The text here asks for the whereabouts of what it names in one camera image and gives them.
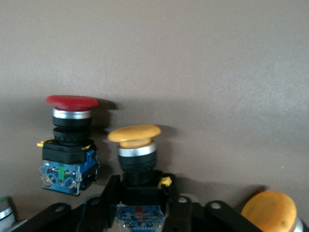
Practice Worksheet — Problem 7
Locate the brown table mat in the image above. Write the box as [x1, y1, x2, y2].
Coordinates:
[0, 0, 309, 232]

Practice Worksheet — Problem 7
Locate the yellow mushroom push button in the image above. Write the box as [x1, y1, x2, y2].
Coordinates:
[107, 124, 173, 232]
[240, 190, 305, 232]

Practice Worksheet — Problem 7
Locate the green illuminated push button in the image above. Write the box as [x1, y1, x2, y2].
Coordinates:
[0, 196, 16, 225]

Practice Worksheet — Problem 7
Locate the red mushroom push button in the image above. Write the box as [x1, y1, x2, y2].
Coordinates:
[36, 94, 101, 197]

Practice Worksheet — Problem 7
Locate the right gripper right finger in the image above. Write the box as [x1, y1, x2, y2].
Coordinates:
[164, 174, 264, 232]

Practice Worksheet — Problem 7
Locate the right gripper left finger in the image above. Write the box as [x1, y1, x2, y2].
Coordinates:
[14, 175, 121, 232]

